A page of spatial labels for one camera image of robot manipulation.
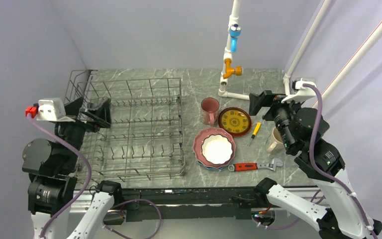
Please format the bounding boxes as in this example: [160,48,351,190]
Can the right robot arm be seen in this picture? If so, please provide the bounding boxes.
[249,90,382,239]

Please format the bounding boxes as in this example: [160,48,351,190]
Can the orange pipe fitting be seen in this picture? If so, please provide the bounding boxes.
[222,58,243,79]

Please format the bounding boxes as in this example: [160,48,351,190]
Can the pink ghost pattern mug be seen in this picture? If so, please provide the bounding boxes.
[200,97,220,126]

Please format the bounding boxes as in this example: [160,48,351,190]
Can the pink polka dot plate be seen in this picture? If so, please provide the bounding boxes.
[192,127,236,166]

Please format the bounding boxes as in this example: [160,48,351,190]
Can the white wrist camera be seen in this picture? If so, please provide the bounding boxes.
[282,77,316,103]
[25,98,72,122]

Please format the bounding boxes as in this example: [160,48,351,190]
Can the blue polka dot plate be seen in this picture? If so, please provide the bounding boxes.
[195,155,234,171]

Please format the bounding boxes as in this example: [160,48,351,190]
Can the white pvc pipe frame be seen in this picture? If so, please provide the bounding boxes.
[218,0,382,101]

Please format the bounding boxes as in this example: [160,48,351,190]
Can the yellow handled screwdriver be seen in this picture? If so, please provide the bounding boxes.
[248,122,262,146]

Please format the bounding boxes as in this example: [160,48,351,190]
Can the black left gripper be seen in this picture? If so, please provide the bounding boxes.
[56,96,111,170]

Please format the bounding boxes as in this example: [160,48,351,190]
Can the red handled adjustable wrench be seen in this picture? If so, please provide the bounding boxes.
[227,158,284,172]

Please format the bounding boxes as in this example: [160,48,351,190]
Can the grey wire dish rack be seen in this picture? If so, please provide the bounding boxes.
[64,70,185,183]

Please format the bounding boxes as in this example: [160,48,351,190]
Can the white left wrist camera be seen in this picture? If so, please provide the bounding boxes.
[25,98,72,122]

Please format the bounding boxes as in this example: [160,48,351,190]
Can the beige ceramic mug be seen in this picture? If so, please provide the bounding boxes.
[266,128,285,154]

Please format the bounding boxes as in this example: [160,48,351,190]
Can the yellow and red plate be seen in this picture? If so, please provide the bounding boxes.
[217,107,252,137]

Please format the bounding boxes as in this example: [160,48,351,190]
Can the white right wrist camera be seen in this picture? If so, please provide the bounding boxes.
[282,77,316,103]

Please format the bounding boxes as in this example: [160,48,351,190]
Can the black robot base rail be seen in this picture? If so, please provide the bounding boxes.
[103,187,268,226]

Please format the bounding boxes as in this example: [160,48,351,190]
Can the blue pipe valve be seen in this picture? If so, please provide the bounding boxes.
[229,23,241,52]

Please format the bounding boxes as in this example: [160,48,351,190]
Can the white scalloped bowl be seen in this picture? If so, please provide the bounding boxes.
[201,134,233,164]

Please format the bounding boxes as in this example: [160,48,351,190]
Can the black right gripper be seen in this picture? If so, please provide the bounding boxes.
[248,88,303,150]

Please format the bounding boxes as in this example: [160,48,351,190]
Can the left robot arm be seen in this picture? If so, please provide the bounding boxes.
[22,97,123,239]

